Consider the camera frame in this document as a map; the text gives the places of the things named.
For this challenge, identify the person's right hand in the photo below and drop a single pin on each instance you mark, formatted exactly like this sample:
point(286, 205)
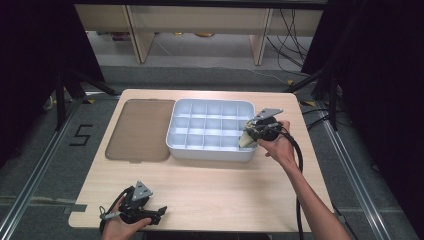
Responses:
point(280, 150)

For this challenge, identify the grey tape strip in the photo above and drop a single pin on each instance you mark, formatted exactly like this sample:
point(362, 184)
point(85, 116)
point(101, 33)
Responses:
point(76, 208)

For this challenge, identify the aluminium floor rail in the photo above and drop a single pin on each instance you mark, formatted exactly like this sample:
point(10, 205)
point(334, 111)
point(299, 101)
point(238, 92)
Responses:
point(36, 170)
point(353, 170)

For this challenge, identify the brown translucent lid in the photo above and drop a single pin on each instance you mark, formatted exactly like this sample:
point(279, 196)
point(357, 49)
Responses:
point(140, 130)

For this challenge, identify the olive green ankle sock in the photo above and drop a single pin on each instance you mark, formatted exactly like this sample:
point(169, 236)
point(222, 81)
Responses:
point(246, 140)

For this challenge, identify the black metal stand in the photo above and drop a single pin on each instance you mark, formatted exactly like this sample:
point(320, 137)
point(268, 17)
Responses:
point(330, 96)
point(61, 96)

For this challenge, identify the person's left hand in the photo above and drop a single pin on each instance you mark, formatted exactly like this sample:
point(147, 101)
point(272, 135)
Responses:
point(120, 230)

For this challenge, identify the white divided storage box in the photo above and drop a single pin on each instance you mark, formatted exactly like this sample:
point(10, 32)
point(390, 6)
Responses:
point(208, 130)

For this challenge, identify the beige wooden desk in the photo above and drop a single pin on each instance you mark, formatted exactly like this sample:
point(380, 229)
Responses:
point(200, 20)

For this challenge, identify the black curtain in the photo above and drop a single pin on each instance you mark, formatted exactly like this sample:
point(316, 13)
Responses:
point(383, 83)
point(36, 66)

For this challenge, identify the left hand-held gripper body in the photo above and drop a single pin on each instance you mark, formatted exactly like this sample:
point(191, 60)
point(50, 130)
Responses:
point(138, 205)

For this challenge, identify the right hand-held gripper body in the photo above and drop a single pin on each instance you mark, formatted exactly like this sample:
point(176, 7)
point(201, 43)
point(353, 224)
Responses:
point(266, 128)

